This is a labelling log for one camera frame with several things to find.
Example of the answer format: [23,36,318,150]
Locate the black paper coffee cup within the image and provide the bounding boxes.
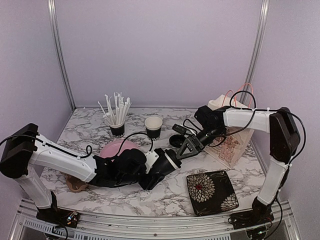
[144,116,163,141]

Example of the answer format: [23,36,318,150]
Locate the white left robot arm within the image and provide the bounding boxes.
[0,123,166,223]

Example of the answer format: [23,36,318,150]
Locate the white wrapped straws bundle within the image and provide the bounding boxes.
[97,92,132,126]

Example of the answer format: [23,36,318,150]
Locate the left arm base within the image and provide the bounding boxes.
[36,191,80,229]

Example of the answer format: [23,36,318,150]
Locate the black lid stack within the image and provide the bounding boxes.
[169,134,186,148]

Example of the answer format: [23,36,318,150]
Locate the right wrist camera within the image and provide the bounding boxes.
[172,124,198,136]

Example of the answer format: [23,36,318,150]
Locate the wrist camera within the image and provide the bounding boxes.
[145,150,159,174]
[172,124,198,136]

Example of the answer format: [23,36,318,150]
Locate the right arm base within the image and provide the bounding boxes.
[228,197,275,230]

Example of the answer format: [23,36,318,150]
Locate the brown cardboard cup carrier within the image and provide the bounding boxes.
[66,175,88,193]

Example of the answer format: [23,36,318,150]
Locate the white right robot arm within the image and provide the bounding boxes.
[176,103,307,224]

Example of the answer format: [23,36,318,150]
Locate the black floral square plate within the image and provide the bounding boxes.
[186,170,239,217]

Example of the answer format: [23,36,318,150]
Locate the cream bear paper bag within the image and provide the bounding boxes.
[204,90,254,169]

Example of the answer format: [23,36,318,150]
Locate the black cup holding straws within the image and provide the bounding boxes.
[109,122,125,139]

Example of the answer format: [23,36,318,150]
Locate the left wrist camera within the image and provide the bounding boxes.
[145,150,159,174]

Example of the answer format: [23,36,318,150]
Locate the pink round plate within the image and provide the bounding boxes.
[99,139,140,158]

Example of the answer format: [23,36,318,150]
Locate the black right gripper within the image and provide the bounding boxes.
[176,125,224,160]

